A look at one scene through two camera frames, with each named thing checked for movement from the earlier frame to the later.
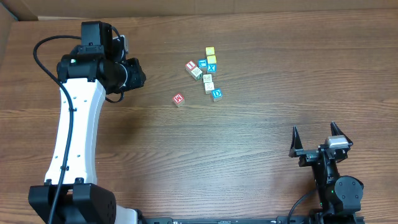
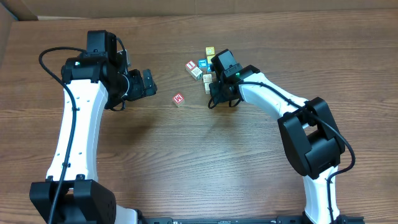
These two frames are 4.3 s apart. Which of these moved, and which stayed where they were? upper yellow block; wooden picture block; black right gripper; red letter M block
Moved: black right gripper
Stayed: red letter M block; wooden picture block; upper yellow block
